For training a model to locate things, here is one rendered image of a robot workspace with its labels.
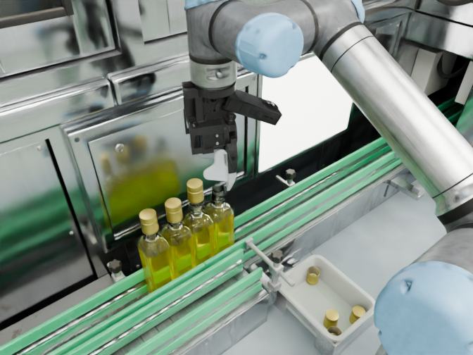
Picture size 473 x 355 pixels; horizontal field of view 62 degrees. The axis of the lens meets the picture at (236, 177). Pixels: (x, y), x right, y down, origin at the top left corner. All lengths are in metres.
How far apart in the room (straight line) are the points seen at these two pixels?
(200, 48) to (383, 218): 1.03
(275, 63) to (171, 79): 0.39
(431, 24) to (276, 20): 1.03
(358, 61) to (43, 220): 0.70
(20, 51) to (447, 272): 0.70
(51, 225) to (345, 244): 0.87
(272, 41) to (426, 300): 0.32
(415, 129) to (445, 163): 0.05
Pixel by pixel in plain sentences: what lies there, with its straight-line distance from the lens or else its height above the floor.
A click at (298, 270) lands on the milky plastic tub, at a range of 1.14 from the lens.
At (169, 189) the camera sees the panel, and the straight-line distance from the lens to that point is 1.00.
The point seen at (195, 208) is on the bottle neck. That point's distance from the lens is 0.87.
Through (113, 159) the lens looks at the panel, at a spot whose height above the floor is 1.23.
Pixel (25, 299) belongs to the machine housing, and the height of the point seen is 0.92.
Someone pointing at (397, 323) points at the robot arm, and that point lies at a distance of 0.47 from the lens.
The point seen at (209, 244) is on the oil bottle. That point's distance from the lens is 0.96.
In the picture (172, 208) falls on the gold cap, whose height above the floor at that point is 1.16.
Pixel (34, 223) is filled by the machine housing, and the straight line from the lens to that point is 0.95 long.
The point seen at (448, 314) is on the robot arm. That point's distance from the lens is 0.43.
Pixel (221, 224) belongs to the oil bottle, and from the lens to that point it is 0.93.
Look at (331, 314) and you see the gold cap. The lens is 1.10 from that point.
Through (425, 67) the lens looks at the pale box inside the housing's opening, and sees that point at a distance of 1.67.
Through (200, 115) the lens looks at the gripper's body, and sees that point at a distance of 0.67.
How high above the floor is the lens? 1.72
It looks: 39 degrees down
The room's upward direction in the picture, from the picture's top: straight up
